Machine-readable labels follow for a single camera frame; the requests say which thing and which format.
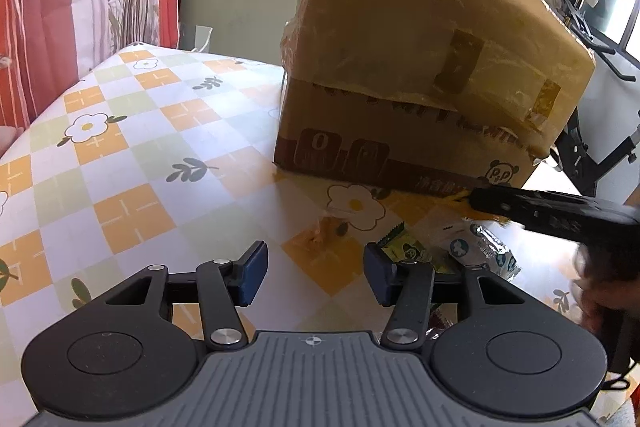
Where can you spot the taped cardboard box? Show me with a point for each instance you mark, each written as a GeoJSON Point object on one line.
{"type": "Point", "coordinates": [390, 32]}

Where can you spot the checkered floral tablecloth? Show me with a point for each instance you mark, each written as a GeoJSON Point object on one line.
{"type": "Point", "coordinates": [125, 167]}

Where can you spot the black metal stand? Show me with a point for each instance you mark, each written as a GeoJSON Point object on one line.
{"type": "Point", "coordinates": [575, 152]}

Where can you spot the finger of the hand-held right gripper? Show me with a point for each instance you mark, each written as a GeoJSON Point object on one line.
{"type": "Point", "coordinates": [540, 209]}

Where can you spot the red white printed curtain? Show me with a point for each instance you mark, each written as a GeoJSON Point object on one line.
{"type": "Point", "coordinates": [50, 7]}

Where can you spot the white paper bag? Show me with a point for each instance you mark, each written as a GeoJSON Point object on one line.
{"type": "Point", "coordinates": [196, 38]}

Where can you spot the white blue small packet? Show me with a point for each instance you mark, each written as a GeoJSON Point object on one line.
{"type": "Point", "coordinates": [460, 247]}

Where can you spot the green snack packet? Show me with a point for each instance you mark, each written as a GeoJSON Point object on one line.
{"type": "Point", "coordinates": [407, 249]}

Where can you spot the silver white small packet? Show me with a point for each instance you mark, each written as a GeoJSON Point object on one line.
{"type": "Point", "coordinates": [495, 247]}

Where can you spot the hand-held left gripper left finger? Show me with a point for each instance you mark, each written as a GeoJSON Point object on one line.
{"type": "Point", "coordinates": [252, 272]}

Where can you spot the person's right hand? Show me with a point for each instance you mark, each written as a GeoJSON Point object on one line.
{"type": "Point", "coordinates": [595, 292]}

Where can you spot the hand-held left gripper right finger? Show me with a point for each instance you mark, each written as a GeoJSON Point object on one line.
{"type": "Point", "coordinates": [375, 272]}

